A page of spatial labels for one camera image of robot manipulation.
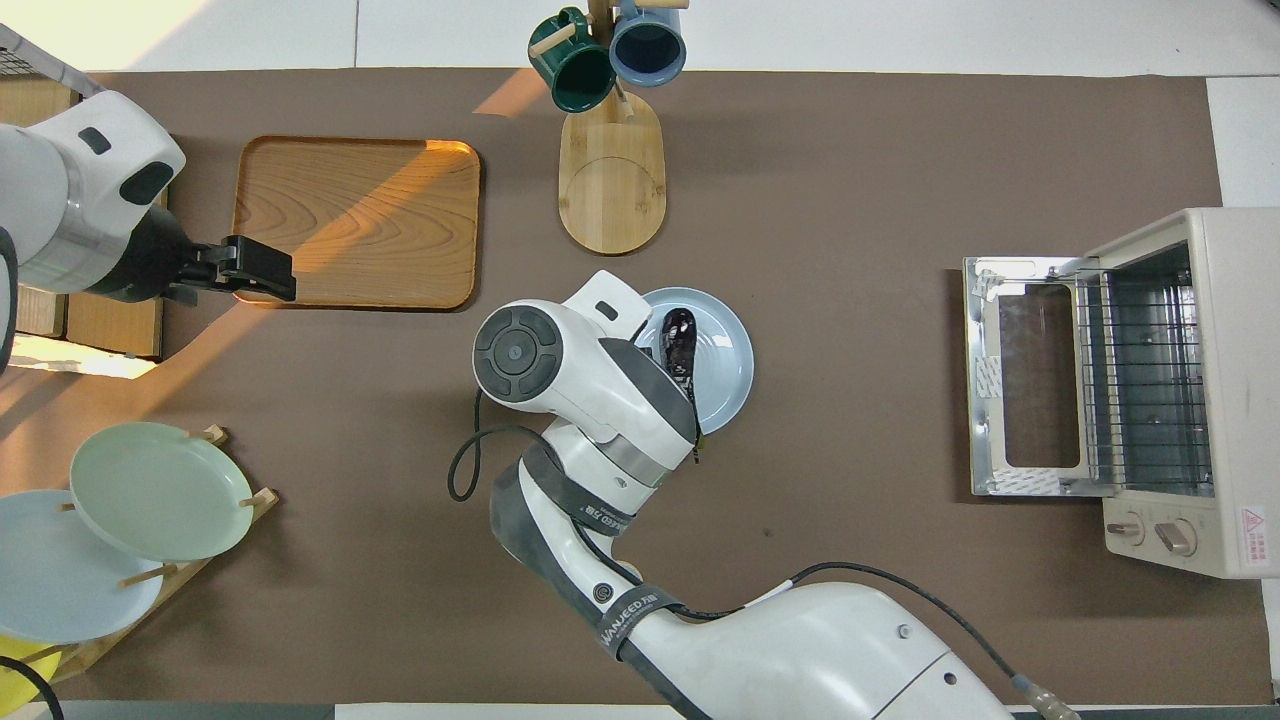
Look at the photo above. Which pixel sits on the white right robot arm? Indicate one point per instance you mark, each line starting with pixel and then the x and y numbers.
pixel 600 390

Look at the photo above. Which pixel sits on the blue mug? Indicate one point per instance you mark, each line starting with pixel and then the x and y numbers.
pixel 648 45

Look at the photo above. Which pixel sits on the pale blue racked plate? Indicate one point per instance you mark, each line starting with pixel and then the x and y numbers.
pixel 50 580

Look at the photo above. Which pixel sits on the wooden two-step shelf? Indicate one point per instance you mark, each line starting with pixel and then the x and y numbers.
pixel 110 325

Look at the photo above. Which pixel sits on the wooden serving tray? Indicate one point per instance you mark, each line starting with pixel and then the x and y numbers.
pixel 350 220

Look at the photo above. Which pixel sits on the pale green racked plate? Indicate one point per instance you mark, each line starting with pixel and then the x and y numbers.
pixel 150 490

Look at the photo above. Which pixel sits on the wooden mug tree stand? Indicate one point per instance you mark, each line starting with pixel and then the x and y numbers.
pixel 612 190

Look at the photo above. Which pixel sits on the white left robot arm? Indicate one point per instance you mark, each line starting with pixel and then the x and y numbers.
pixel 60 200

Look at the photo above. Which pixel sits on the beige oven knob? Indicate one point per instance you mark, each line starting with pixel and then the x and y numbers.
pixel 1177 538
pixel 1127 530

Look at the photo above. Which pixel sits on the light blue plate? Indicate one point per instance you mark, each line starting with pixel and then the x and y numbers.
pixel 725 370

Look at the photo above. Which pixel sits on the brown table mat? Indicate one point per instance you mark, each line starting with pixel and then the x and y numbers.
pixel 850 200

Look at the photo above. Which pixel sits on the dark green mug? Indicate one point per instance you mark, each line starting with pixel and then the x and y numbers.
pixel 580 75

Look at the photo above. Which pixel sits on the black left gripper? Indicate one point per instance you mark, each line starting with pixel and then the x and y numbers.
pixel 150 255

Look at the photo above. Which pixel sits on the dark purple eggplant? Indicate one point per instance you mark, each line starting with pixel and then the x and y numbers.
pixel 680 335

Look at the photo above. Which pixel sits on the cream toaster oven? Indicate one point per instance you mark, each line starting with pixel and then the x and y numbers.
pixel 1240 350

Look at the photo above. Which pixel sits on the wooden plate rack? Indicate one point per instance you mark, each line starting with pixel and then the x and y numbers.
pixel 262 497

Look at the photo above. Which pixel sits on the yellow racked plate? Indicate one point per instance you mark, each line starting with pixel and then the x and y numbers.
pixel 12 690

